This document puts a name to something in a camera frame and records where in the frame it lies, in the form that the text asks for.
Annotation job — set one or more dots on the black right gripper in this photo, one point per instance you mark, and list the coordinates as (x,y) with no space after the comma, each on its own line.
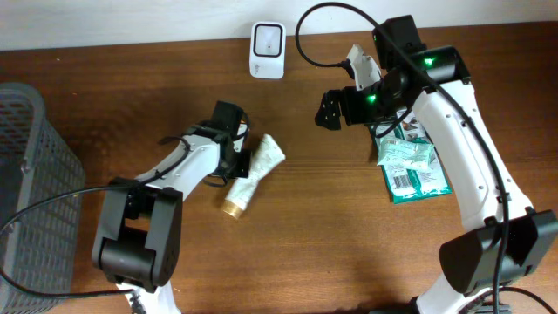
(343,105)

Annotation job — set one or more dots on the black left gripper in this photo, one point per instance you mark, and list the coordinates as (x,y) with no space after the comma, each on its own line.
(243,164)

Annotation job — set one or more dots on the white cream tube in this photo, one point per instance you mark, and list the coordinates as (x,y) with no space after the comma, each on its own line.
(266,158)

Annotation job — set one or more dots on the light green wipes packet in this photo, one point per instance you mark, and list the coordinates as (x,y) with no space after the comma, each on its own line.
(396,152)

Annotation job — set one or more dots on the green 3M gloves package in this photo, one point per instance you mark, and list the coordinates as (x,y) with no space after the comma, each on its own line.
(407,185)

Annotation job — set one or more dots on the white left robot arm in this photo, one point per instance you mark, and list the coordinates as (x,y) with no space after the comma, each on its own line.
(137,243)

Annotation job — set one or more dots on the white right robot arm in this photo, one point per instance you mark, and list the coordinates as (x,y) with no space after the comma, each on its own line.
(505,238)

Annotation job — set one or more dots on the white barcode scanner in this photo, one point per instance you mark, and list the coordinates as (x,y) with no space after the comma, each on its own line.
(267,50)

